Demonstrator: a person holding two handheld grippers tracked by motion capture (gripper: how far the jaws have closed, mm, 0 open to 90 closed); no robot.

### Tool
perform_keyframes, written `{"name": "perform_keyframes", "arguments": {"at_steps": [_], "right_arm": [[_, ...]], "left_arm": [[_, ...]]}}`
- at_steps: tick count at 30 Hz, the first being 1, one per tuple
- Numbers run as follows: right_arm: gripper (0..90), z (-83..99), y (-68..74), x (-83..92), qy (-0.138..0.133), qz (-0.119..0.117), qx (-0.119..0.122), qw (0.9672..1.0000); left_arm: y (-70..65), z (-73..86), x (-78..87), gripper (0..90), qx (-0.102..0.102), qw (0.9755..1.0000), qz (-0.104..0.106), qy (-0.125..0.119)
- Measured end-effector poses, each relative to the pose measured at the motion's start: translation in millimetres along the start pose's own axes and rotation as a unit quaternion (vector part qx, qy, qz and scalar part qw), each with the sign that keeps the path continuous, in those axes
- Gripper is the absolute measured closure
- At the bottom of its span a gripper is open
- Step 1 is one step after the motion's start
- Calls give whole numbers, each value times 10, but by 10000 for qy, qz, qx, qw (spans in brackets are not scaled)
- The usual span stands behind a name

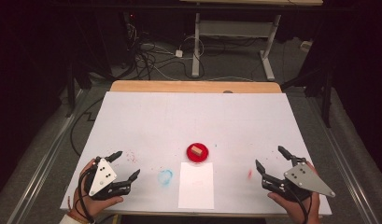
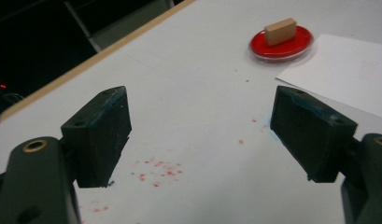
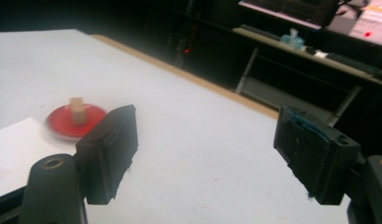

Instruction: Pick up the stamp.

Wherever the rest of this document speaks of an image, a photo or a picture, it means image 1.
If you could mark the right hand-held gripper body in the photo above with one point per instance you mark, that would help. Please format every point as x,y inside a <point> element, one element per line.
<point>307,180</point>

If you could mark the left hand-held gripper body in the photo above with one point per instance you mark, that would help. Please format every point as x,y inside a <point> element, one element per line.
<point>101,178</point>

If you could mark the person's left hand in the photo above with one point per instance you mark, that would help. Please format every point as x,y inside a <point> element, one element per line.
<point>89,203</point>

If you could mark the person's right hand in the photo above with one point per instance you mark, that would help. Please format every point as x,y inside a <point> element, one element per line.
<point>296,208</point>

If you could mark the white sleeve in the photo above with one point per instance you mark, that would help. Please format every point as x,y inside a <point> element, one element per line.
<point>66,220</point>

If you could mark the round red dish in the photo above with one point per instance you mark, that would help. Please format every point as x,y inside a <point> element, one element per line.
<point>198,154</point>

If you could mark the white paper sheet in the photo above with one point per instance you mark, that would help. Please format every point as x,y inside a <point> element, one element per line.
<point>196,186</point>

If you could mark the black metal stand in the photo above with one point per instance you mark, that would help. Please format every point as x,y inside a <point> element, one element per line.
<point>70,90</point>
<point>327,99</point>

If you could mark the small wooden block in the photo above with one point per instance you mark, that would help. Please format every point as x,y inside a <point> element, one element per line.
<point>196,150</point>

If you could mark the large white board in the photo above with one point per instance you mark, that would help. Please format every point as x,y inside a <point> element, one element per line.
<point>191,124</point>

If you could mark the wooden table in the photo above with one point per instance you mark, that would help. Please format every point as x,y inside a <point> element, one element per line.
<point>179,86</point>

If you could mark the white power adapter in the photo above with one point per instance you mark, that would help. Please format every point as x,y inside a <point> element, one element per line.
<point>178,53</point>

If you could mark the aluminium floor rail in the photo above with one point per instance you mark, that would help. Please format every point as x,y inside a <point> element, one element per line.
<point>341,155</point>
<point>45,155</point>

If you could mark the white metal desk frame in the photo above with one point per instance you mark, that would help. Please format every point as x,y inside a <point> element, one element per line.
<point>232,28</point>

